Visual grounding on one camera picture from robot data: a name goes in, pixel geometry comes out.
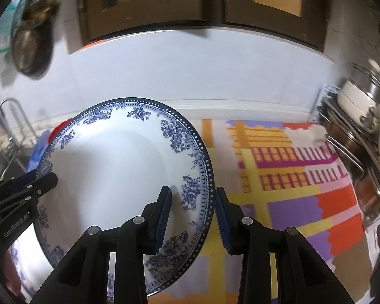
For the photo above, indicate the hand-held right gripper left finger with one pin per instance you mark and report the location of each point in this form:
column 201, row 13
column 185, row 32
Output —
column 163, row 221

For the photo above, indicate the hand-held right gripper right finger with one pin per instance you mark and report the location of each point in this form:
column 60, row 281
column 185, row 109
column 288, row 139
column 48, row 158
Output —
column 223, row 221

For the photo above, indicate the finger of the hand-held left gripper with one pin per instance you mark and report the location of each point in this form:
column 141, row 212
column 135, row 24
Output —
column 34, row 186
column 20, row 180

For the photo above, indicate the large blue floral plate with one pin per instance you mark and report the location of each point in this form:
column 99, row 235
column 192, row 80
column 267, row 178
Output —
column 28, row 259

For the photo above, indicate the red bowl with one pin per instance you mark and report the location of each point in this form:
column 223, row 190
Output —
column 58, row 129

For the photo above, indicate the small blue floral plate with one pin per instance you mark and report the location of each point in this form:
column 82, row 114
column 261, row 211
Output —
column 114, row 164

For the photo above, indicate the person's left hand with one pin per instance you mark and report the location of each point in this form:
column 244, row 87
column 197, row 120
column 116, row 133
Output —
column 11, row 272

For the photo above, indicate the stainless steel sink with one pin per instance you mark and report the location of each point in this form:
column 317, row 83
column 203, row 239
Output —
column 3, row 164

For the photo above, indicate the colourful patterned table mat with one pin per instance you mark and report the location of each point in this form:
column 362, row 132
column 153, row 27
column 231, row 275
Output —
column 288, row 196

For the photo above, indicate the thin gooseneck faucet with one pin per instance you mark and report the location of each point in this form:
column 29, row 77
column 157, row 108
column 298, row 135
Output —
column 11, row 101

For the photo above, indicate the black frying pan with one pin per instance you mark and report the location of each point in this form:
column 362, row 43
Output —
column 28, row 50

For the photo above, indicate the steel pot rack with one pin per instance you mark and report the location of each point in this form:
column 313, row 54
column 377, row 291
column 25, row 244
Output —
column 345, row 152

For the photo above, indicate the stainless steel pot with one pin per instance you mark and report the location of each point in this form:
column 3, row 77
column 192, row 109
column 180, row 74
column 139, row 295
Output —
column 338, row 133
column 367, row 190

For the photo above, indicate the green paper towel pack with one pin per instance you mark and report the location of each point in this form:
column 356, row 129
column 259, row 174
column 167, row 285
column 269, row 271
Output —
column 1, row 34

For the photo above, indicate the white perforated board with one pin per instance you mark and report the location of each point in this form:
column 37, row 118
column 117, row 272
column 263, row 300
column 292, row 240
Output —
column 328, row 93

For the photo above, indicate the small brass saucepan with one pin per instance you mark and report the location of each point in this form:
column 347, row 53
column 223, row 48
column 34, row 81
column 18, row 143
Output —
column 39, row 9

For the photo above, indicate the white cooking pot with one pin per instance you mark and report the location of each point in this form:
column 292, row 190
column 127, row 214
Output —
column 354, row 99

